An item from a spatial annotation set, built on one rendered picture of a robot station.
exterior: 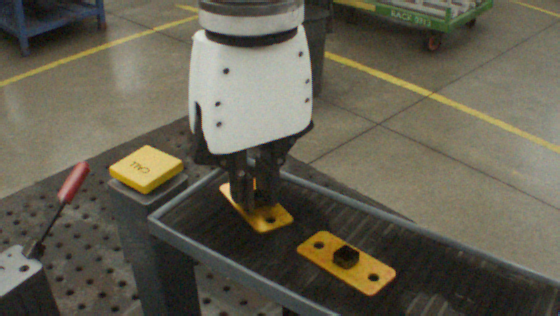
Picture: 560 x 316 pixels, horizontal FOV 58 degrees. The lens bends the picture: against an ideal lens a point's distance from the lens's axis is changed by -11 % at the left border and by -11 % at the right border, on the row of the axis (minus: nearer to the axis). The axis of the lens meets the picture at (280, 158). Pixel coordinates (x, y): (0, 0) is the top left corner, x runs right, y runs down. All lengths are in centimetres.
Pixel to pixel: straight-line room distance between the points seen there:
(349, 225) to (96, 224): 87
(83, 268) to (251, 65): 83
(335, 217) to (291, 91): 13
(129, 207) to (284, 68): 25
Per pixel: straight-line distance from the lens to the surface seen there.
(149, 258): 64
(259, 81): 45
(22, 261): 69
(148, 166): 61
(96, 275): 117
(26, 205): 144
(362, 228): 52
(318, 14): 307
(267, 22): 41
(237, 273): 47
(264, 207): 53
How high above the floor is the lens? 149
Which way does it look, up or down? 32 degrees down
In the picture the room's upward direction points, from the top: straight up
